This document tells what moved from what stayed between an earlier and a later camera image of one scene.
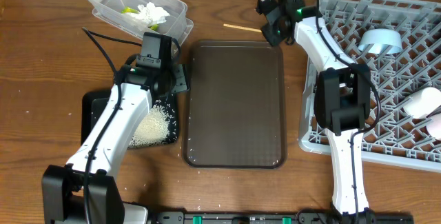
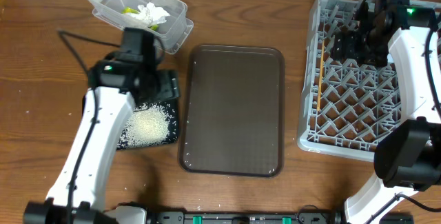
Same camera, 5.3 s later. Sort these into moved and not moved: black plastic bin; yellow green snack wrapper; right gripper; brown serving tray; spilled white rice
Moved: right gripper
Not moved: spilled white rice; brown serving tray; black plastic bin; yellow green snack wrapper
